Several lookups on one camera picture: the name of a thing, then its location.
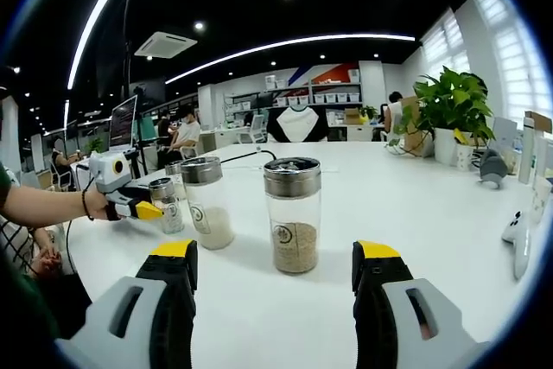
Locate black power cable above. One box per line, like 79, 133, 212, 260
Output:
219, 148, 277, 166

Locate tall seasoning bottle brown grains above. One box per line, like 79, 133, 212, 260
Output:
263, 156, 323, 275

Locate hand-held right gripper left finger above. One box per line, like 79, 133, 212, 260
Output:
54, 239, 199, 369

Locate short seasoning bottle cream grains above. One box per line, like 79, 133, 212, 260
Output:
164, 160, 185, 201

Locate black laptop stand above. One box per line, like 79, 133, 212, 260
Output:
127, 148, 150, 178

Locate tall seasoning bottle white grains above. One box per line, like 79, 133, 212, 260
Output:
180, 156, 236, 251

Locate long ceiling light strip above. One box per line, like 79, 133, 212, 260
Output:
165, 33, 416, 85
67, 0, 146, 90

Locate person's left hand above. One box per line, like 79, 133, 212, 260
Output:
88, 189, 122, 222

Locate short seasoning bottle white crystals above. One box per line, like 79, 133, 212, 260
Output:
148, 177, 186, 235

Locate brown paper bag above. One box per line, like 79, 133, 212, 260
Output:
399, 95, 433, 157

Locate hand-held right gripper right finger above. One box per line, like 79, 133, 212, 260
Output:
352, 239, 492, 369

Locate white mesh office chair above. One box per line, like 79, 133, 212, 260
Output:
237, 113, 267, 145

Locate grey curved gadget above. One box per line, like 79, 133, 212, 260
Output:
478, 148, 511, 191

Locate white standing panel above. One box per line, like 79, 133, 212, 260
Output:
492, 116, 518, 150

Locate ceiling air conditioner cassette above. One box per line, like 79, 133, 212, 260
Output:
133, 30, 199, 60

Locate black bead bracelet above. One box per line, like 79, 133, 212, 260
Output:
80, 189, 95, 222

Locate white game controller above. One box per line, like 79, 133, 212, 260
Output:
500, 211, 532, 279

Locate teal panel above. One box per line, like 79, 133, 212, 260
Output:
137, 115, 158, 146

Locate grey storage shelf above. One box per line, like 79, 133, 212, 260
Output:
224, 69, 364, 126

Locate black white raglan shirt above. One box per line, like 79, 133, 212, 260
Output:
266, 105, 329, 144

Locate dark wall television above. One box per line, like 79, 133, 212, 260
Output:
129, 77, 168, 105

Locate person's dark green shirt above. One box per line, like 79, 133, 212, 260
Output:
0, 251, 61, 344

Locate small white cup yellow tag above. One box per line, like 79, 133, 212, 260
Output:
453, 130, 475, 172

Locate white window blind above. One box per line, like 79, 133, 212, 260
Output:
421, 9, 472, 76
468, 0, 553, 128

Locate row of white storage bins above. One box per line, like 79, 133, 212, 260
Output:
228, 69, 362, 113

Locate brown cardboard box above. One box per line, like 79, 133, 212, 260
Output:
524, 110, 553, 132

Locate white paper cup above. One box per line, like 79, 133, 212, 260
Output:
530, 175, 553, 226

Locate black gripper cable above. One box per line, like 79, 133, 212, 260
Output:
64, 176, 96, 273

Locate black tall stand pole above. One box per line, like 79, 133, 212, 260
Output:
123, 0, 135, 85

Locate white open laptop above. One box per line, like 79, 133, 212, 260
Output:
77, 94, 139, 171

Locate green potted plant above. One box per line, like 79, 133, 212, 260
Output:
386, 66, 496, 166

